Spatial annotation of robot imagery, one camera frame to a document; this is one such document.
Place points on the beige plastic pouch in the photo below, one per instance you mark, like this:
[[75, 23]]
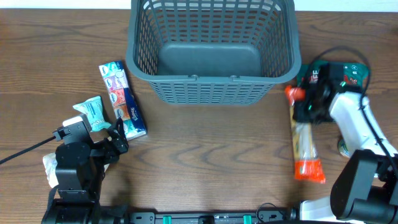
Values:
[[49, 168]]

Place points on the orange pasta packet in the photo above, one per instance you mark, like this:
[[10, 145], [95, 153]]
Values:
[[307, 164]]

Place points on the green lid jar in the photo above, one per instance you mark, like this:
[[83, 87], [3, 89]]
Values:
[[343, 149]]

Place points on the green Nescafe coffee bag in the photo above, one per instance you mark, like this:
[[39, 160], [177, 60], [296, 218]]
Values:
[[354, 73]]

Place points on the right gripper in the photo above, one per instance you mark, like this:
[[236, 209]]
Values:
[[306, 109]]

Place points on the Kleenex tissue multipack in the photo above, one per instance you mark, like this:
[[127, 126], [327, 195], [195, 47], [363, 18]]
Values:
[[122, 99]]

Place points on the teal wet wipes pack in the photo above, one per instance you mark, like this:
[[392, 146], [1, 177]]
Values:
[[93, 109]]

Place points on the grey plastic basket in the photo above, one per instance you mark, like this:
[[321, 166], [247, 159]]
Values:
[[221, 52]]

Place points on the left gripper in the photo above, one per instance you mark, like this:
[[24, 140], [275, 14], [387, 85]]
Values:
[[112, 152]]

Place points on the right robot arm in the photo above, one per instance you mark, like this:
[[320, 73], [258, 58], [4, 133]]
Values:
[[366, 189]]

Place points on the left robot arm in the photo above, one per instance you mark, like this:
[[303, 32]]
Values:
[[82, 206]]

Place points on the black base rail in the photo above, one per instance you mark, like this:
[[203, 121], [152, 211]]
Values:
[[262, 217]]

